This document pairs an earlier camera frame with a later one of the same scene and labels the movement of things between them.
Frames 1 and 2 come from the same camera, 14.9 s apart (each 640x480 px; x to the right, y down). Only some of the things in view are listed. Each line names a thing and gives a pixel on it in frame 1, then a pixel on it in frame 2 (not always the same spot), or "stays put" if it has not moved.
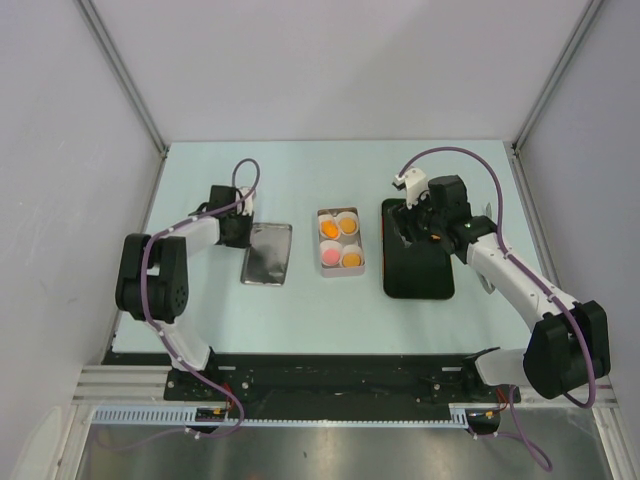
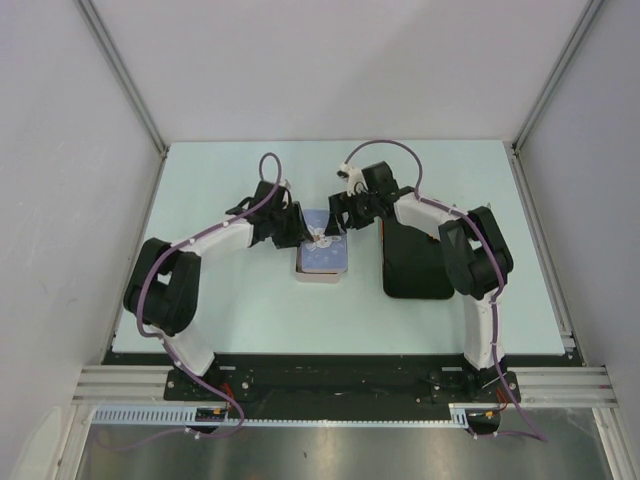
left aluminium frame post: [126, 80] stays put
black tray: [413, 269] stays put
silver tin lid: [267, 257] to [327, 253]
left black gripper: [244, 241] to [298, 231]
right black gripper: [402, 217] to [341, 203]
